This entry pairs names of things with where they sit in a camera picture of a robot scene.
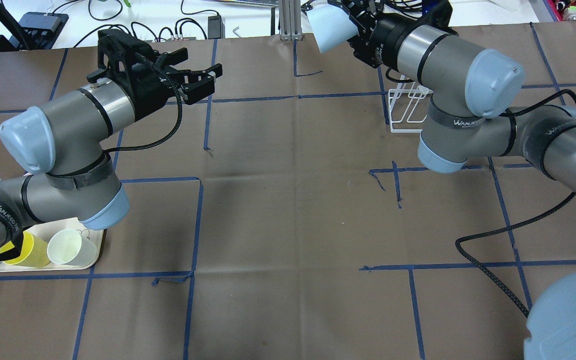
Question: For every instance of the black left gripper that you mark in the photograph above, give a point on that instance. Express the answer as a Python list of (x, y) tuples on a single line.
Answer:
[(149, 86)]

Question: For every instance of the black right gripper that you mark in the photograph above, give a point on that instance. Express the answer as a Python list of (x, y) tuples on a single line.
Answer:
[(384, 39)]

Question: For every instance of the light blue plastic cup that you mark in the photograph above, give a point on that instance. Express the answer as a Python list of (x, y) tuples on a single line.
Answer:
[(331, 26)]

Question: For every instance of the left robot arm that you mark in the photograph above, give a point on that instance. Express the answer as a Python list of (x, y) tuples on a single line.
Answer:
[(58, 144)]

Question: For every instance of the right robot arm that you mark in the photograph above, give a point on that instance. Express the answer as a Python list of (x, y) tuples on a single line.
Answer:
[(472, 90)]

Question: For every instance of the white plastic cup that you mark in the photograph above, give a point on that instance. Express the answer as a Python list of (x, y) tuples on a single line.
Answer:
[(72, 248)]

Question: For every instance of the yellow plastic cup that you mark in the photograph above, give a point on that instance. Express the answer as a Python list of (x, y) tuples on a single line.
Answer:
[(33, 253)]

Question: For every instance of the black power adapter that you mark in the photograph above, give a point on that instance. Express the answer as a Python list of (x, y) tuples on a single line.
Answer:
[(215, 27)]

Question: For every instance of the white wire cup rack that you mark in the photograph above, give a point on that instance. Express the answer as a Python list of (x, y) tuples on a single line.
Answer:
[(407, 102)]

